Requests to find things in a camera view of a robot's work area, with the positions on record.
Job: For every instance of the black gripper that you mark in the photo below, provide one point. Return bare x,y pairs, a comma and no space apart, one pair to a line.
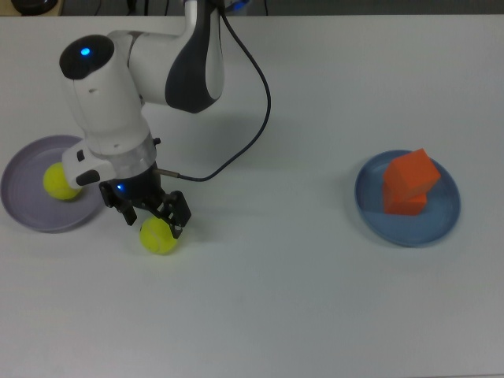
139,187

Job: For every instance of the yellow tennis ball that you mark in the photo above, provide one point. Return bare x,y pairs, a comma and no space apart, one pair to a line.
55,185
155,241

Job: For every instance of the orange foam cube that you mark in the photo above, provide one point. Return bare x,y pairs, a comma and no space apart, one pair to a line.
405,204
411,171

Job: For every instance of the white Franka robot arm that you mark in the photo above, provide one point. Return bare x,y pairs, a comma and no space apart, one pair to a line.
106,98

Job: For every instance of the lilac round plate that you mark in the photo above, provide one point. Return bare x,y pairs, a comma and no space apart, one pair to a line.
31,208

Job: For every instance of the black round object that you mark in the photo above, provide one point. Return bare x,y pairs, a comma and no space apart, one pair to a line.
33,4

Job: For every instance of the blue round plate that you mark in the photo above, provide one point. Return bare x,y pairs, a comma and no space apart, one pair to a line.
441,220

